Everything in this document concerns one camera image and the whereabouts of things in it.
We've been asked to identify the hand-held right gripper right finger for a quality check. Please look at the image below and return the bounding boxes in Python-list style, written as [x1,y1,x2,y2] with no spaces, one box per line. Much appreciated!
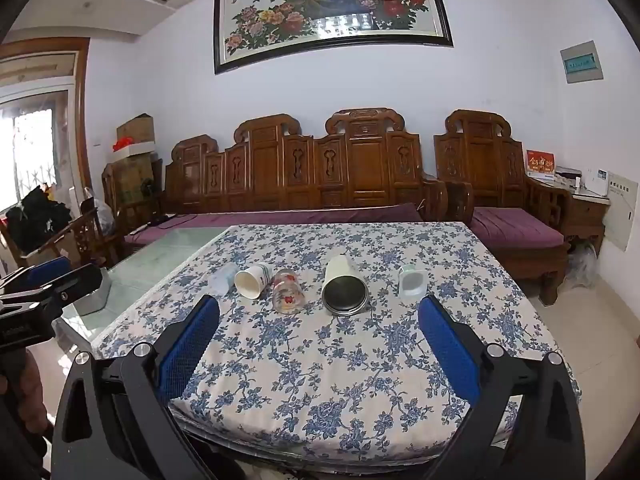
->
[418,295,587,480]

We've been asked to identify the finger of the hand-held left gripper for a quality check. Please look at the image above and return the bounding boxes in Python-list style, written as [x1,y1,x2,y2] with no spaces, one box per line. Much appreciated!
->
[0,256,72,293]
[0,263,104,317]

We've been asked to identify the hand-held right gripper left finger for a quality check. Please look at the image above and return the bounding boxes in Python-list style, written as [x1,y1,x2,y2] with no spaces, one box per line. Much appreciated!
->
[50,294,221,480]

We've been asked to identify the clear plastic cup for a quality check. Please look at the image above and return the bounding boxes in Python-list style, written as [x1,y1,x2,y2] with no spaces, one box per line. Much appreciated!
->
[207,262,240,296]

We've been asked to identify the small white cup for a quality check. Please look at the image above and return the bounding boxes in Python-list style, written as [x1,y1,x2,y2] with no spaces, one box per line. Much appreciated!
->
[398,264,427,301]

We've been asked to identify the white paper cup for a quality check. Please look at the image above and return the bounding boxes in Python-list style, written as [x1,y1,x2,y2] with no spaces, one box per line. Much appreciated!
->
[234,265,272,300]

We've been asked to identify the glass cup with red print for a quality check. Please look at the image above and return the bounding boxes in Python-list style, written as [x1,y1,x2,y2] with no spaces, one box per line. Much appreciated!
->
[271,268,307,315]

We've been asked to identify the cream steel tumbler cup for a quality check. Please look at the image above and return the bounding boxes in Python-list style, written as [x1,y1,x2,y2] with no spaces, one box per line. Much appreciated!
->
[321,254,373,318]

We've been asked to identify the person's left hand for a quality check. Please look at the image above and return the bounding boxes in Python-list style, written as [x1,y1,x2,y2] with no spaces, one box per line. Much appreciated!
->
[0,352,53,436]

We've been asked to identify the small wooden chair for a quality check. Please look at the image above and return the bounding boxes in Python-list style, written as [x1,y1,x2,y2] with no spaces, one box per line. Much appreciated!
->
[37,207,126,268]

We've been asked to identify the black bag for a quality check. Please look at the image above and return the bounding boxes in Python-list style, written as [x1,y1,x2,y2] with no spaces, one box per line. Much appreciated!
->
[5,186,73,256]

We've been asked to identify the white plastic bag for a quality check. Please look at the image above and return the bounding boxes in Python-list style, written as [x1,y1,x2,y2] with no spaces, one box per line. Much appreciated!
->
[82,187,117,236]

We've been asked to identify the blue floral tablecloth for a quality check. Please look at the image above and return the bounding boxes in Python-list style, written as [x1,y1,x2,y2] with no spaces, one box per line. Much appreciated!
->
[90,221,583,463]

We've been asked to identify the stacked cardboard boxes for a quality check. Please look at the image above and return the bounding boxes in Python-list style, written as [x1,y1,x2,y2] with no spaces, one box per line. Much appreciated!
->
[102,152,164,211]

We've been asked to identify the barred window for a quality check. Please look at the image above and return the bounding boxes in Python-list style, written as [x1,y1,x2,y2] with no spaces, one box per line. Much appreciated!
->
[0,87,69,211]

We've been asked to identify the square purple seat cushion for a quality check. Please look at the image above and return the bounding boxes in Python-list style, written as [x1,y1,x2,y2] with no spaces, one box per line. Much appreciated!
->
[470,207,569,250]

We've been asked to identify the white flat box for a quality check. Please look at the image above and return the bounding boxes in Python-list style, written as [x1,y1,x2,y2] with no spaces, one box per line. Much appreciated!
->
[111,142,157,163]

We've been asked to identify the clear plastic bag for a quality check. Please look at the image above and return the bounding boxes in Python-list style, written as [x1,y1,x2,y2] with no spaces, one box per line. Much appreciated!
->
[567,242,601,288]

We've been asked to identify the brown cardboard box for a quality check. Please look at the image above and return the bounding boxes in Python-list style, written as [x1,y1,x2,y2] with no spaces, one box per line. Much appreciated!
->
[116,114,155,145]

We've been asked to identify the long purple seat cushion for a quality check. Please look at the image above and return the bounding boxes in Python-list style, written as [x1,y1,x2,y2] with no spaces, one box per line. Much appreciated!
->
[124,203,425,247]

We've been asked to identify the carved wooden armchair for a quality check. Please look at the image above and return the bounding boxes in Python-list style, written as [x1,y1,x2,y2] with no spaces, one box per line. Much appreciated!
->
[434,109,574,306]

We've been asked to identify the wooden side table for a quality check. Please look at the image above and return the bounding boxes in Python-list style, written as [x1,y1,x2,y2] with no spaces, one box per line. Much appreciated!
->
[570,189,611,261]

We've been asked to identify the carved wooden sofa bench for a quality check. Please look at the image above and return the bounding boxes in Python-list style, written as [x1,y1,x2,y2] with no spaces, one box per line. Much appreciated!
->
[120,107,449,261]

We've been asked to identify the red gift box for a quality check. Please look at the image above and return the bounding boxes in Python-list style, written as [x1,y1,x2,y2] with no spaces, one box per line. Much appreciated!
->
[525,150,557,181]

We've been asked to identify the white desk device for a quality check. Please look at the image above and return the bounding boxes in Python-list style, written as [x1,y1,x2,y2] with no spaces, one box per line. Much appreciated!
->
[582,169,609,196]

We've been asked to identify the framed peacock flower painting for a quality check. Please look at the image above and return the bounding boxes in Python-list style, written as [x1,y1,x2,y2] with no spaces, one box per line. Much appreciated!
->
[213,0,454,76]

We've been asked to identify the white wall panel cover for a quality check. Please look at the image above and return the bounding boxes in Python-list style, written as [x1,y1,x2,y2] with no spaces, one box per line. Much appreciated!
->
[602,172,640,252]

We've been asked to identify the grey wall fuse box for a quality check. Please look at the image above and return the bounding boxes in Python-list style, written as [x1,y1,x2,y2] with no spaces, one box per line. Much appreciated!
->
[560,41,604,83]

